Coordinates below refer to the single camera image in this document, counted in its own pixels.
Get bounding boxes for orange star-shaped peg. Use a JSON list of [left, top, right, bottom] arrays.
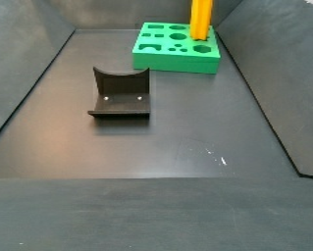
[[190, 0, 214, 40]]

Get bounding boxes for black curved holder bracket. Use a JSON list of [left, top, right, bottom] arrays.
[[88, 68, 151, 118]]

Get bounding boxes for green shape-sorting block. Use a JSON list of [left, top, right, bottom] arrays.
[[133, 23, 220, 75]]

